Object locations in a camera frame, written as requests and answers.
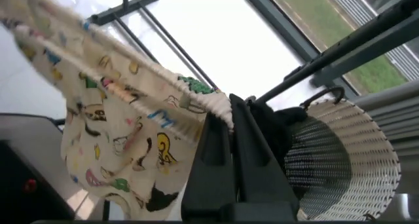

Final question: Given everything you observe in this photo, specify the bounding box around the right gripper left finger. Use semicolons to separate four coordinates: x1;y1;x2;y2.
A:
181;113;236;221

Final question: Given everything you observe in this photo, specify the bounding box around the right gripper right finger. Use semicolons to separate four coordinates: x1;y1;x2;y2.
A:
228;93;300;221

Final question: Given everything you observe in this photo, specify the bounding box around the cream printed garment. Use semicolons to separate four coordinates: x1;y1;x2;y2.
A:
0;0;235;220

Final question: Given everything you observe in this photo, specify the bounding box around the white laundry basket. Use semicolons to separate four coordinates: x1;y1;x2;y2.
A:
283;86;402;221

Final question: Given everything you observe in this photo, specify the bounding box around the black clothes rack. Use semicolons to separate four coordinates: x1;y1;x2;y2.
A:
87;0;419;104

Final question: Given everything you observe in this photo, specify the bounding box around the beige curtain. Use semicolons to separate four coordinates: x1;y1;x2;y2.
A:
353;79;419;195

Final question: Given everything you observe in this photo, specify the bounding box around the window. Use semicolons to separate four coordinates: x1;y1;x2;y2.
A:
234;0;419;99

